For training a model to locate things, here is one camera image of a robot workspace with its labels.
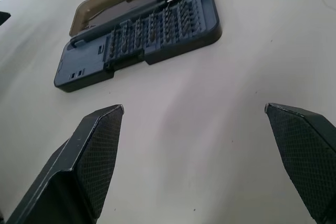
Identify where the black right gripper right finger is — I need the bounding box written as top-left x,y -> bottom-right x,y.
264,102 -> 336,224

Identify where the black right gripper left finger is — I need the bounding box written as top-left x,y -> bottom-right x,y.
5,104 -> 125,224

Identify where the grey screwdriver bit case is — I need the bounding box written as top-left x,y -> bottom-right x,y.
54,0 -> 223,93

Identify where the dark object at table edge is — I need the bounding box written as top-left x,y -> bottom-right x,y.
0,10 -> 11,27

